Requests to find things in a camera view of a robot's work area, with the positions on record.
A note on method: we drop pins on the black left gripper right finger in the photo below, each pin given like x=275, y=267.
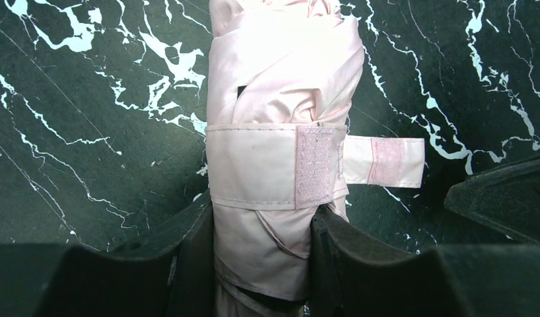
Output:
x=354, y=274

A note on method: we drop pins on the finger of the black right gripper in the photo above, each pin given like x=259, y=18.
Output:
x=506, y=199

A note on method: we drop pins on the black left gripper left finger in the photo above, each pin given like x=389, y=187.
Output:
x=167, y=272

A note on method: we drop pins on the black and pink folding umbrella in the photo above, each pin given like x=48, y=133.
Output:
x=282, y=75

